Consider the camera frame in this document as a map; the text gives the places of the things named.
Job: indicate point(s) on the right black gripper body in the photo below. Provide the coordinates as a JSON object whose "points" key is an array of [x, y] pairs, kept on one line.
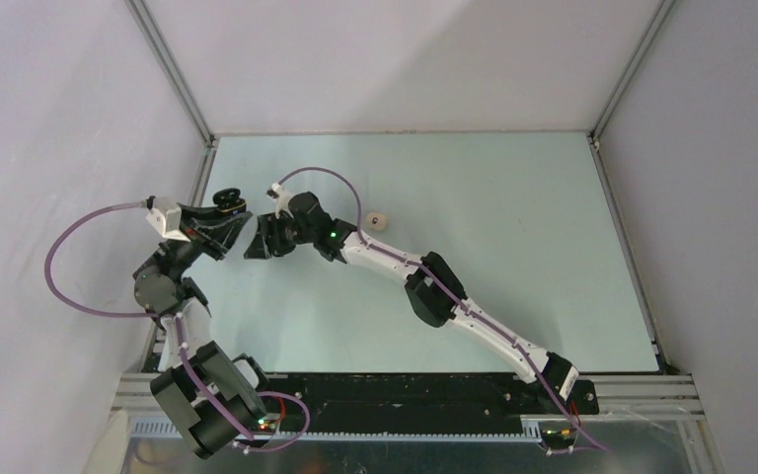
{"points": [[287, 233]]}

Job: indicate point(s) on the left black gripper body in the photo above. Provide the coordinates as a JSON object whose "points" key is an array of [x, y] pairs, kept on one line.
{"points": [[206, 241]]}

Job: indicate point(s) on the black earbud charging case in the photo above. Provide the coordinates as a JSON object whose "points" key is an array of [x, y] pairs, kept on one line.
{"points": [[229, 200]]}

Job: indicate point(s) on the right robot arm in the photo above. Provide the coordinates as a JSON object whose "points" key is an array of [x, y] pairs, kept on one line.
{"points": [[437, 297]]}

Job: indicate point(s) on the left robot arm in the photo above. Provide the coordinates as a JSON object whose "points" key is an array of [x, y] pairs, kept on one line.
{"points": [[209, 397]]}

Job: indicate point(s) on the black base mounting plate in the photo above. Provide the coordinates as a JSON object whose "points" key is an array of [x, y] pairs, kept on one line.
{"points": [[483, 403]]}

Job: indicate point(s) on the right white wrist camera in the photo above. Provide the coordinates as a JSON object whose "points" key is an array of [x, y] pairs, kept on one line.
{"points": [[282, 198]]}

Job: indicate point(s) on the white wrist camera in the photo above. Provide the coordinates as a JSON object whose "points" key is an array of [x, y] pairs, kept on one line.
{"points": [[165, 217], [282, 198]]}

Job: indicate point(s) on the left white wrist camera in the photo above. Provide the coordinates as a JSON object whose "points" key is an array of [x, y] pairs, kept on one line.
{"points": [[165, 217]]}

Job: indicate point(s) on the left aluminium frame post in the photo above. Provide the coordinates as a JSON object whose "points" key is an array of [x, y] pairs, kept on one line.
{"points": [[156, 41]]}

